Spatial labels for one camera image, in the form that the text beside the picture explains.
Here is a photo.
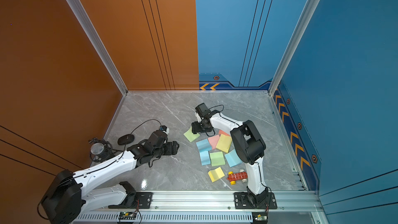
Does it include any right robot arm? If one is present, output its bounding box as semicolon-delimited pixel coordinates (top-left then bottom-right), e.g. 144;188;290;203
192;110;271;209

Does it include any red toy car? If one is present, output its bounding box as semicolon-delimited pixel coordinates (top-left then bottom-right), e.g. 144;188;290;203
228;169;248;185

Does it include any left circuit board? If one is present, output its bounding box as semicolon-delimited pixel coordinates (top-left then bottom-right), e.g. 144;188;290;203
118;212;138;221

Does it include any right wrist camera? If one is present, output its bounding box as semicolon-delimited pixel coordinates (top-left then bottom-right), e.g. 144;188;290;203
195;103;211;119

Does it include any right circuit board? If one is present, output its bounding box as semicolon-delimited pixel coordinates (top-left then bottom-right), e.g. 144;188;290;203
252;212;268;224

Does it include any black computer mouse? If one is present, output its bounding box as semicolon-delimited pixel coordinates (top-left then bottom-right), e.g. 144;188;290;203
117;134;135;146

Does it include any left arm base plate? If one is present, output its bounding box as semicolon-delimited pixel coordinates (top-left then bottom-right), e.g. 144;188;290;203
108;192;153;210

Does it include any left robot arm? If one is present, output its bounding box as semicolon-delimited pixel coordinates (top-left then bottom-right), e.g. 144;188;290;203
38;129;179;224

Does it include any yellow memo pad front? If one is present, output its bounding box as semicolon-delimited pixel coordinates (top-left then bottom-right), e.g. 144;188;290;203
208;167;225;183

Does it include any black microphone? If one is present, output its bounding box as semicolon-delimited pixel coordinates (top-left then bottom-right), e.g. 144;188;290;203
89;138;115;163

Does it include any yellow memo pad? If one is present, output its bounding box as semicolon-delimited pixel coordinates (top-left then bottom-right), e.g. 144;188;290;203
216;134;232;153
208;167;225;183

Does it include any blue memo pad right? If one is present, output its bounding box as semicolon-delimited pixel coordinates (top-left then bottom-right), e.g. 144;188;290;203
224;149;242;168

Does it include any pink fanned memo pad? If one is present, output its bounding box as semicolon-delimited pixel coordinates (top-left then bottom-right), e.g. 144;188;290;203
218;130;230;136

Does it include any circuit board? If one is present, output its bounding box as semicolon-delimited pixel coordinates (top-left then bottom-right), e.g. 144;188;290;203
252;212;268;224
118;212;138;221

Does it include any green memo pad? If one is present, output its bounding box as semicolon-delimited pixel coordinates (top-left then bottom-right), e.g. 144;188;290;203
209;151;226;167
183;127;200;143

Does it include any blue memo pad upper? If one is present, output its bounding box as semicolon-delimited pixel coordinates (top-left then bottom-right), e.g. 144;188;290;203
196;139;212;152

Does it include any aluminium front rail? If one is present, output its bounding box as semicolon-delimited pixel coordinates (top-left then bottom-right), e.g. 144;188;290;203
73;190;328;224

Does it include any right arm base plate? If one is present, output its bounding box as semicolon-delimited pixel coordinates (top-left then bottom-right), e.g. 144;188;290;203
233;192;278;210

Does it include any blue memo pad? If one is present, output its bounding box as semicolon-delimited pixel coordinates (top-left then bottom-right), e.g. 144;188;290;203
200;150;211;166
196;139;212;152
224;149;242;168

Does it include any pink flat memo pad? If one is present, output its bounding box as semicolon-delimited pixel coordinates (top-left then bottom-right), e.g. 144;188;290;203
207;135;220;150

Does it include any blue memo pad lower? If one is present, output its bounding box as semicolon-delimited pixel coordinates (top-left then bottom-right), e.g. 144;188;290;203
200;150;211;166

